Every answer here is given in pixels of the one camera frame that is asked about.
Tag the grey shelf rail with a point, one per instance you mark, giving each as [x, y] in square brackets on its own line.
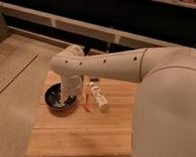
[97, 32]

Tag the black ceramic bowl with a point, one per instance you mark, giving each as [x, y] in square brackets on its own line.
[53, 100]

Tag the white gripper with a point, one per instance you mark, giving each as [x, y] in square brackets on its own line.
[70, 86]

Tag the white plastic bottle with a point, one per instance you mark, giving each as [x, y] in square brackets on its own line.
[99, 97]

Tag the wooden board table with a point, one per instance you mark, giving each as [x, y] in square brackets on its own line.
[85, 130]

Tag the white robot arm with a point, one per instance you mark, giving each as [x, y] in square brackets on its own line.
[164, 117]

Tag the blue grey rectangular block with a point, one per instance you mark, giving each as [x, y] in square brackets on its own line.
[94, 79]

